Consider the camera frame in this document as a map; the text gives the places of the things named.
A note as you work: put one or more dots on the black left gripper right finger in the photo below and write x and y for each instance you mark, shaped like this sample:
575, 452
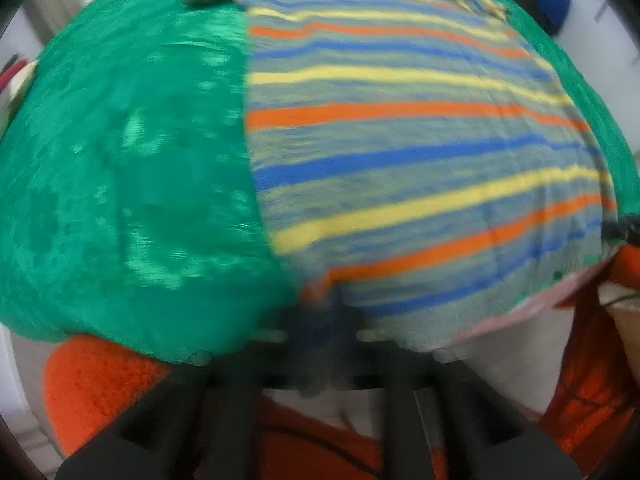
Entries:
436, 409

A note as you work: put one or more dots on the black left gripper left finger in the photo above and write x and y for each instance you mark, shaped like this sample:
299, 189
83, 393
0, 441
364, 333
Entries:
207, 421

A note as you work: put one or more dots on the striped knit sweater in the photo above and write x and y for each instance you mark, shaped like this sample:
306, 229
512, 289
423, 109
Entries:
421, 157

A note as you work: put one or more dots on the orange clothing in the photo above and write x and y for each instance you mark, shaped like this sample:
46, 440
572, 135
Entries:
594, 404

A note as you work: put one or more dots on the orange stool seat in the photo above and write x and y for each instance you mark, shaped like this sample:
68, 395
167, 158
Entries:
88, 382

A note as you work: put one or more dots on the pink striped bed sheet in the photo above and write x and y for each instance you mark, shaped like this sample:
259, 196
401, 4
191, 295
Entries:
531, 306

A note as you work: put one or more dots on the green patterned bedspread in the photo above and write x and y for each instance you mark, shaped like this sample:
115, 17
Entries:
128, 207

